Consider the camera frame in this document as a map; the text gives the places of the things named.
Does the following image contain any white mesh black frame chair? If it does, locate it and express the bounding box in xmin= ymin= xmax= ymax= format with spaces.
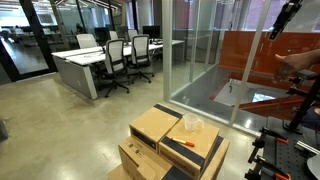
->
xmin=75 ymin=33 xmax=99 ymax=50
xmin=128 ymin=34 xmax=155 ymax=84
xmin=99 ymin=38 xmax=131 ymax=99
xmin=127 ymin=29 xmax=139 ymax=41
xmin=108 ymin=30 xmax=119 ymax=41

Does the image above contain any large cardboard box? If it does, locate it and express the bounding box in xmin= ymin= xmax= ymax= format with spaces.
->
xmin=117 ymin=134 xmax=231 ymax=180

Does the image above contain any clear plastic measuring cup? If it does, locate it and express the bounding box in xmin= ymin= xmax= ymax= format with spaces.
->
xmin=182 ymin=112 xmax=205 ymax=132

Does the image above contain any small cardboard box dark tape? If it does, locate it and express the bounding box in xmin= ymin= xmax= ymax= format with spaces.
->
xmin=128 ymin=103 xmax=184 ymax=154

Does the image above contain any bare person forearm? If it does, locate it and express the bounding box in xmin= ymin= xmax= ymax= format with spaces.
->
xmin=308 ymin=49 xmax=320 ymax=68

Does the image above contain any orange capped white marker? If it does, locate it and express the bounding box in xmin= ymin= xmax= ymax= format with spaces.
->
xmin=169 ymin=136 xmax=196 ymax=148

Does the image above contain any long white office desk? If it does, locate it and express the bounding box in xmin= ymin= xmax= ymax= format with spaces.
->
xmin=51 ymin=39 xmax=186 ymax=100

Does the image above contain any black clamp orange handle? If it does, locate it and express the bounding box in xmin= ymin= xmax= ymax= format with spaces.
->
xmin=251 ymin=126 xmax=289 ymax=164
xmin=244 ymin=154 xmax=293 ymax=180

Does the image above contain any grey round plate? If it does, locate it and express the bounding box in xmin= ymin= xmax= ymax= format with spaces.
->
xmin=306 ymin=153 xmax=320 ymax=180

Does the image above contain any black computer monitor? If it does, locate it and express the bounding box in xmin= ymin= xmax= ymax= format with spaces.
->
xmin=142 ymin=25 xmax=161 ymax=39
xmin=94 ymin=26 xmax=111 ymax=43

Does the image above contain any small cardboard box printed label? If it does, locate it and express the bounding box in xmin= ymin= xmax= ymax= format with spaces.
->
xmin=158 ymin=118 xmax=221 ymax=180

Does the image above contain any silver aluminium bar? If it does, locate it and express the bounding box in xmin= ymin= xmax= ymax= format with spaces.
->
xmin=294 ymin=139 xmax=320 ymax=157

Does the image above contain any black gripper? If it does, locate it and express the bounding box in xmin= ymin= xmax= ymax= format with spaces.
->
xmin=269 ymin=0 xmax=304 ymax=42

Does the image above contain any bare person hand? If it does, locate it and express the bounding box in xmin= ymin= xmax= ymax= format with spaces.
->
xmin=273 ymin=53 xmax=313 ymax=83

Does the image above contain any black camera stand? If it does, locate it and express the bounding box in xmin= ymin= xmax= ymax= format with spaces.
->
xmin=283 ymin=69 xmax=320 ymax=134

